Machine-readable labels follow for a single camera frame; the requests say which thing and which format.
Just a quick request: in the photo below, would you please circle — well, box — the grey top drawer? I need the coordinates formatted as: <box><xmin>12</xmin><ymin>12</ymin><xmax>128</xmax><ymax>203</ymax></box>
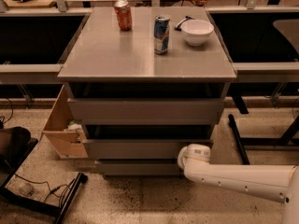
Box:
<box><xmin>67</xmin><ymin>98</ymin><xmax>224</xmax><ymax>125</ymax></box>

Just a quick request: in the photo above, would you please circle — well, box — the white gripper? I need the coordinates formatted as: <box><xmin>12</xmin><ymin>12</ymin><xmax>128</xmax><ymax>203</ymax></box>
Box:
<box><xmin>178</xmin><ymin>144</ymin><xmax>211</xmax><ymax>169</ymax></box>

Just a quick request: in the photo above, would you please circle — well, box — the orange soda can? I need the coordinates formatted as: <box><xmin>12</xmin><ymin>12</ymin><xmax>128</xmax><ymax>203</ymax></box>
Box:
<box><xmin>114</xmin><ymin>0</ymin><xmax>132</xmax><ymax>31</ymax></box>

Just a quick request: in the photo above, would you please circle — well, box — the metal railing frame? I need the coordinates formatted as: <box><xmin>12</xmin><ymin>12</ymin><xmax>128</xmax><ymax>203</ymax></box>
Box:
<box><xmin>0</xmin><ymin>7</ymin><xmax>299</xmax><ymax>84</ymax></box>

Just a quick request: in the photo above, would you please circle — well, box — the grey bottom drawer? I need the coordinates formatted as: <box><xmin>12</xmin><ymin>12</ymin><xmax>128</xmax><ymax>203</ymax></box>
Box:
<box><xmin>95</xmin><ymin>159</ymin><xmax>180</xmax><ymax>176</ymax></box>

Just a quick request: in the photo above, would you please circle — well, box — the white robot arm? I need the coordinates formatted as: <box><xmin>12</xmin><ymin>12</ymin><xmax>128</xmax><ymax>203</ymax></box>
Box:
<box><xmin>178</xmin><ymin>144</ymin><xmax>299</xmax><ymax>224</ymax></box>

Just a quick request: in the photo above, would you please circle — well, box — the black and white utensil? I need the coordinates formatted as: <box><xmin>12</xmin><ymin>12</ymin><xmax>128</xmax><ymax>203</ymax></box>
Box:
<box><xmin>174</xmin><ymin>16</ymin><xmax>194</xmax><ymax>31</ymax></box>

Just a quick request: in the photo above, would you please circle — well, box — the black floor stand right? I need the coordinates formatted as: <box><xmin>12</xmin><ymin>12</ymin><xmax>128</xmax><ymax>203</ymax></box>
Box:
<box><xmin>225</xmin><ymin>97</ymin><xmax>299</xmax><ymax>164</ymax></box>

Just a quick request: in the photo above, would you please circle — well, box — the blue energy drink can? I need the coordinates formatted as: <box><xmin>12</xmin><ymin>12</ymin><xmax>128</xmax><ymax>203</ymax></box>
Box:
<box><xmin>154</xmin><ymin>14</ymin><xmax>170</xmax><ymax>54</ymax></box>

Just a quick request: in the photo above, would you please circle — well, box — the grey drawer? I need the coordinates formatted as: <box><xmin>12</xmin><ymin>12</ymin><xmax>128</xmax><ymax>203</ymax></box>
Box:
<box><xmin>95</xmin><ymin>159</ymin><xmax>180</xmax><ymax>176</ymax></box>
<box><xmin>83</xmin><ymin>125</ymin><xmax>213</xmax><ymax>160</ymax></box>
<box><xmin>67</xmin><ymin>98</ymin><xmax>224</xmax><ymax>125</ymax></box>

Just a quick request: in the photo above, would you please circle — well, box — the cardboard box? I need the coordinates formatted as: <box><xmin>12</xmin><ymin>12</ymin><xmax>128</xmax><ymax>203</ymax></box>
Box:
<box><xmin>43</xmin><ymin>87</ymin><xmax>87</xmax><ymax>159</ymax></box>

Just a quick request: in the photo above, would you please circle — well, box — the dark chair seat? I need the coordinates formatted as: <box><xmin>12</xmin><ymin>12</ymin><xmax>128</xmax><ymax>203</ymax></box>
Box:
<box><xmin>0</xmin><ymin>127</ymin><xmax>31</xmax><ymax>173</ymax></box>

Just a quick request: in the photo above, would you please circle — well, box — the black cable on floor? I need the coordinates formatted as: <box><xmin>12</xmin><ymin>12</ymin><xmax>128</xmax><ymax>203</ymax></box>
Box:
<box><xmin>13</xmin><ymin>172</ymin><xmax>76</xmax><ymax>207</ymax></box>

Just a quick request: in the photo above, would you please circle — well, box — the grey drawer cabinet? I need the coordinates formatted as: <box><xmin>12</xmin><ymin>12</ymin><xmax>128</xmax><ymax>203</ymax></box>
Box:
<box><xmin>59</xmin><ymin>7</ymin><xmax>236</xmax><ymax>176</ymax></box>

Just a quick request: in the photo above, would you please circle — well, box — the black floor frame left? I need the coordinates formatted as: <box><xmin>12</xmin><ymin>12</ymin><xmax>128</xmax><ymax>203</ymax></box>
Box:
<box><xmin>0</xmin><ymin>137</ymin><xmax>89</xmax><ymax>224</ymax></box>

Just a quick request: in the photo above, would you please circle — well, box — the white bowl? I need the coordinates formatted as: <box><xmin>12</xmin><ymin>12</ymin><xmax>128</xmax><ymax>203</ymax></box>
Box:
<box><xmin>181</xmin><ymin>20</ymin><xmax>214</xmax><ymax>46</ymax></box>

